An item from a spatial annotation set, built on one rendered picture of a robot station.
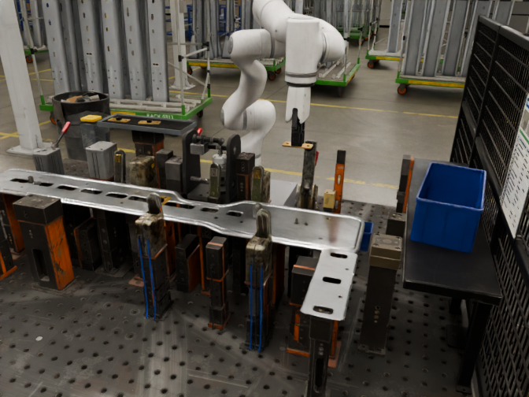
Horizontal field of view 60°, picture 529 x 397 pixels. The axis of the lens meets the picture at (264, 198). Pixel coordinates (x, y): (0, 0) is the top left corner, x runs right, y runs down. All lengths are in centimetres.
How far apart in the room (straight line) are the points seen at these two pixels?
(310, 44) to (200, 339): 90
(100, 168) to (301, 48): 93
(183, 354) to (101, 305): 38
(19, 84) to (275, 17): 419
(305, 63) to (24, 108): 439
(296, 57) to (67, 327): 105
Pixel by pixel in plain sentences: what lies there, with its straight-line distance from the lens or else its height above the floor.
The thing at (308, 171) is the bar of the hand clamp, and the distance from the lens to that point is 150.
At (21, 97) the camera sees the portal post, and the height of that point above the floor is 58.
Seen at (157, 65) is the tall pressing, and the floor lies 75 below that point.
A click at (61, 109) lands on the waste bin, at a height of 66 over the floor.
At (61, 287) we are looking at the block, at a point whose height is 73.
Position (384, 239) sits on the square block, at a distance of 126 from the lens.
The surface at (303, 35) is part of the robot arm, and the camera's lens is 121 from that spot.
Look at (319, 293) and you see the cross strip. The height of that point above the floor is 100.
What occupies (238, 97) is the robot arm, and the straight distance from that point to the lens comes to 185.
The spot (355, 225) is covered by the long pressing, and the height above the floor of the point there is 100.
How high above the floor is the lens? 167
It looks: 25 degrees down
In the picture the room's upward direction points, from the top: 1 degrees clockwise
